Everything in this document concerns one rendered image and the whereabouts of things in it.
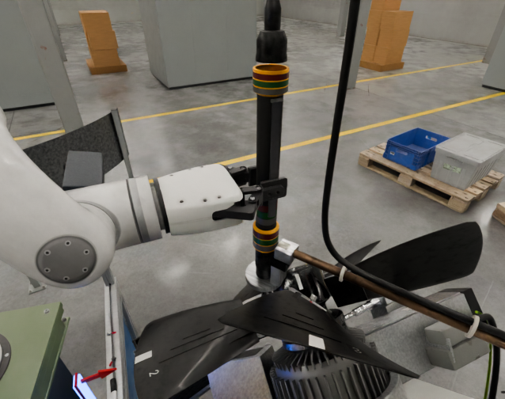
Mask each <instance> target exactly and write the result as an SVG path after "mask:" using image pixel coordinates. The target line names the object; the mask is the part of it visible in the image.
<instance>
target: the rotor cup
mask: <svg viewBox="0 0 505 399"><path fill-rule="evenodd" d="M292 269H293V270H292ZM297 274H298V275H299V278H300V280H301V283H302V287H303V289H301V290H300V289H299V286H298V282H297V280H296V277H295V275H297ZM290 287H292V288H294V289H295V290H297V291H299V292H300V293H302V294H303V295H305V296H306V297H307V298H309V299H311V298H310V296H311V295H315V296H317V299H316V301H314V302H315V303H316V304H318V305H319V306H321V307H323V308H324V309H326V310H327V311H328V312H329V313H331V315H332V316H333V318H334V319H335V321H337V322H338V323H339V324H340V325H342V324H343V323H344V321H345V317H344V313H343V311H342V310H339V309H328V307H327V305H326V302H327V301H328V300H329V299H330V292H329V290H328V288H327V286H326V284H325V281H324V276H323V274H322V271H321V269H319V268H316V267H314V266H312V265H310V264H303V265H300V266H297V267H294V268H290V269H287V276H286V277H285V279H284V280H283V282H282V284H281V285H280V287H278V288H277V289H276V290H274V291H273V292H276V291H283V290H289V288H290Z"/></svg>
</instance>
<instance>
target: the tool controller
mask: <svg viewBox="0 0 505 399"><path fill-rule="evenodd" d="M63 169H64V170H65V173H64V178H63V186H62V189H63V191H67V190H71V189H76V188H84V187H88V186H92V185H97V184H104V158H103V157H102V153H99V152H86V151H73V150H69V151H68V155H67V160H66V163H65V162H64V163H63Z"/></svg>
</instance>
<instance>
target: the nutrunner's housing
mask: <svg viewBox="0 0 505 399"><path fill-rule="evenodd" d="M281 9H282V8H281V5H280V0H267V1H266V5H265V7H264V29H262V30H260V32H259V35H258V37H257V39H256V61H257V62H258V63H285V62H286V61H287V36H286V33H285V31H284V30H282V29H280V26H281ZM274 254H275V250H274V251H273V252H270V253H262V252H259V251H257V250H256V249H255V265H256V275H257V277H258V278H260V279H270V278H271V265H270V259H271V257H272V256H273V255H274Z"/></svg>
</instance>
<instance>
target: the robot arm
mask: <svg viewBox="0 0 505 399"><path fill-rule="evenodd" d="M153 181H154V182H152V183H150V182H149V179H148V176H147V175H145V176H136V177H133V178H130V179H125V180H118V181H113V182H108V183H104V184H97V185H92V186H88V187H84V188H76V189H71V190H67V191H63V190H62V189H61V188H60V187H59V186H58V185H57V184H56V183H55V182H54V181H53V180H52V179H50V178H49V177H48V176H47V175H46V174H45V173H44V172H43V171H42V170H41V169H40V168H39V167H38V166H37V165H36V164H35V163H34V162H33V161H32V160H31V159H30V158H29V157H28V156H27V155H26V153H25V152H24V151H23V150H22V149H21V148H20V147H19V146H18V145H17V143H16V142H15V140H14V139H13V137H12V136H11V134H10V133H9V131H8V129H7V127H6V115H5V113H4V112H3V110H2V108H1V107H0V260H1V261H3V262H4V263H6V264H8V265H9V266H10V267H12V268H14V269H16V270H18V271H19V272H21V273H23V274H24V275H26V276H28V277H30V278H32V279H35V280H37V281H39V282H41V283H44V284H47V285H49V286H53V287H57V288H65V289H73V288H79V287H84V286H87V285H89V284H91V283H93V282H95V281H96V280H97V279H99V278H100V277H101V276H102V275H103V274H104V273H105V272H106V271H107V269H108V267H109V265H110V264H111V263H112V259H113V257H114V254H115V251H116V250H118V249H123V248H127V247H130V246H133V245H139V244H142V243H145V242H148V241H154V240H157V239H161V238H162V235H161V230H165V232H166V233H167V234H168V233H171V235H187V234H199V233H204V232H209V231H213V230H220V229H224V228H228V227H231V226H236V225H239V224H241V223H243V220H249V221H252V220H253V219H254V218H255V214H256V210H257V209H258V207H259V206H261V205H263V202H266V201H269V200H275V199H278V198H282V197H285V196H286V195H287V178H286V177H279V178H275V179H271V180H265V181H261V182H260V185H256V165H253V166H249V167H248V169H247V167H246V166H240V167H237V168H235V167H232V166H226V165H222V164H213V165H203V166H199V167H195V168H191V169H186V170H182V171H180V172H176V173H171V174H169V175H166V176H163V177H159V178H157V177H153ZM247 182H248V187H242V188H239V187H241V186H243V185H246V184H247ZM253 185H255V186H253ZM248 194H252V195H251V196H250V197H249V198H248V200H245V195H248ZM238 201H239V202H238ZM2 358H3V350H2V346H1V345H0V366H1V364H2Z"/></svg>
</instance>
